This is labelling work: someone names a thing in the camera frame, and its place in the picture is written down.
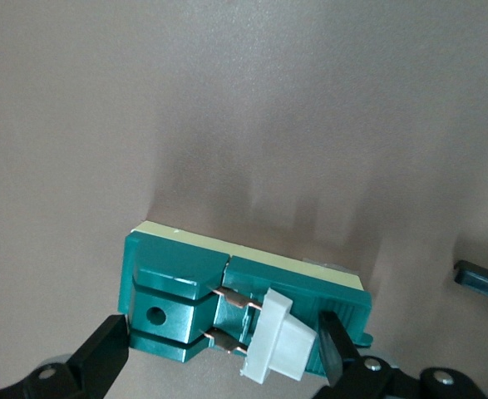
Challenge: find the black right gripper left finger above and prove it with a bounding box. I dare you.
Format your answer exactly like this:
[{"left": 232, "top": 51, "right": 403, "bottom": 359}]
[{"left": 0, "top": 313, "right": 131, "bottom": 399}]

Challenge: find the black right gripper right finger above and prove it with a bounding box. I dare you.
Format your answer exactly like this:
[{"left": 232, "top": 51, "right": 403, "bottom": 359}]
[{"left": 309, "top": 310, "right": 488, "bottom": 399}]

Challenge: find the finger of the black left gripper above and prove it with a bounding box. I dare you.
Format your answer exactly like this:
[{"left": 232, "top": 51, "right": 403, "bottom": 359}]
[{"left": 452, "top": 259, "right": 488, "bottom": 309}]

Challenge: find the green load switch white handle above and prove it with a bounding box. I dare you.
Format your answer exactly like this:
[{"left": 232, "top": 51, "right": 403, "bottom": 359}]
[{"left": 117, "top": 219, "right": 374, "bottom": 386}]

